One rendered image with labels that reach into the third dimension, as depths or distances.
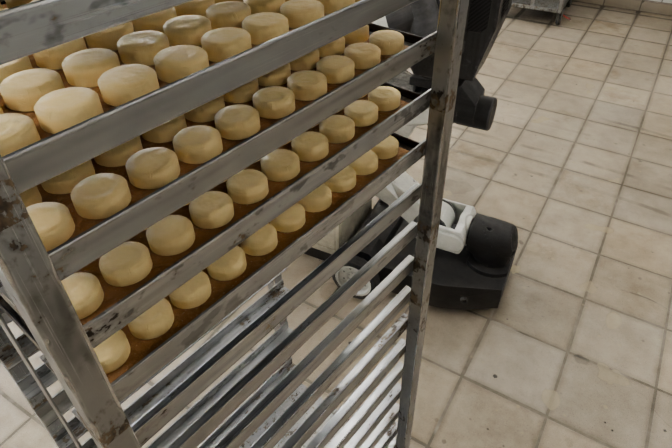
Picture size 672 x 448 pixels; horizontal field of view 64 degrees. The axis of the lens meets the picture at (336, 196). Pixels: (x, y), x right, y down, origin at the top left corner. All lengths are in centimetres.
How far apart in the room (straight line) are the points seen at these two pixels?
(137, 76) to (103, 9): 10
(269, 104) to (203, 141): 10
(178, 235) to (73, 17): 27
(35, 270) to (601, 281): 235
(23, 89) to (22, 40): 13
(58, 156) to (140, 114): 7
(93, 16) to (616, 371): 211
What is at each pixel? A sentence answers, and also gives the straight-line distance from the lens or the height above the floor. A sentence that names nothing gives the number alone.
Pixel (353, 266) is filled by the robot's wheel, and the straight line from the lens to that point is 215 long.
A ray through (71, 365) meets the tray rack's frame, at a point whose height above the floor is 134.
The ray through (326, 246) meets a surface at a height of 13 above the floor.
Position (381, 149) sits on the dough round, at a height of 124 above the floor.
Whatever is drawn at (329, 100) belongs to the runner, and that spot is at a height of 142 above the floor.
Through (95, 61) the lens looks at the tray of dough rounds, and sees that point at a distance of 56.
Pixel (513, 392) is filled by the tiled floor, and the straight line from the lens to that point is 211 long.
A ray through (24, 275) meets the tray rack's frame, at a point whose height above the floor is 144.
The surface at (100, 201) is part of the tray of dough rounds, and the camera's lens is 53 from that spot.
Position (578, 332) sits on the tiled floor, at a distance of 235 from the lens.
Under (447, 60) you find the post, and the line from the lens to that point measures 82.
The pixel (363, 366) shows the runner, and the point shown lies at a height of 80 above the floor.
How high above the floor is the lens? 172
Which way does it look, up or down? 38 degrees down
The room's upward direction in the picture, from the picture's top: 1 degrees counter-clockwise
